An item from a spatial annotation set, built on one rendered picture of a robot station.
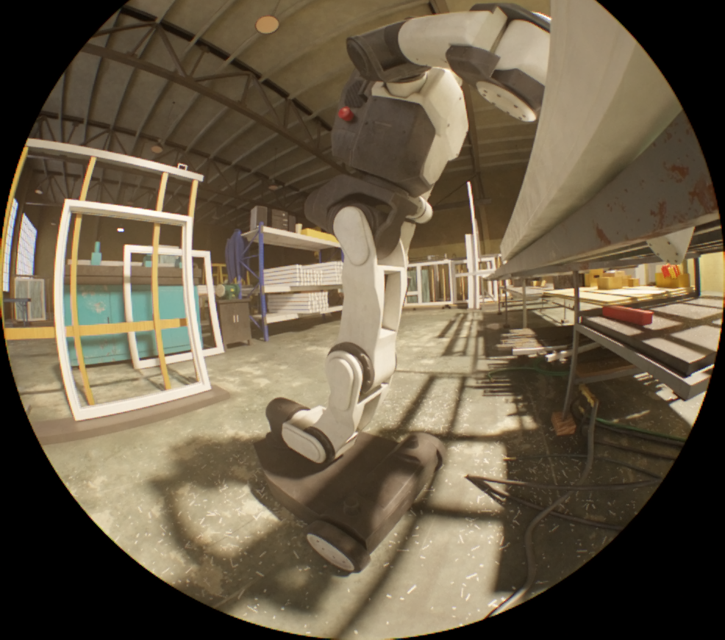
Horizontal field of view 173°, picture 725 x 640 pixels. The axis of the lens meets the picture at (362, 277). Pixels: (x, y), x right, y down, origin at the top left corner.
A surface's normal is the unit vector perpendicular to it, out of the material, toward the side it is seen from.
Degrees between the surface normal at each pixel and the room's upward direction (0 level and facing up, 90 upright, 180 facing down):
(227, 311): 90
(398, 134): 104
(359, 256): 90
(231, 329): 90
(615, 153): 180
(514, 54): 84
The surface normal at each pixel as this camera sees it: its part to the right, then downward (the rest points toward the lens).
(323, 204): -0.58, 0.00
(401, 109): -0.52, 0.25
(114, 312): 0.88, -0.08
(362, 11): 0.07, 1.00
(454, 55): -0.87, -0.01
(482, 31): 0.33, 0.73
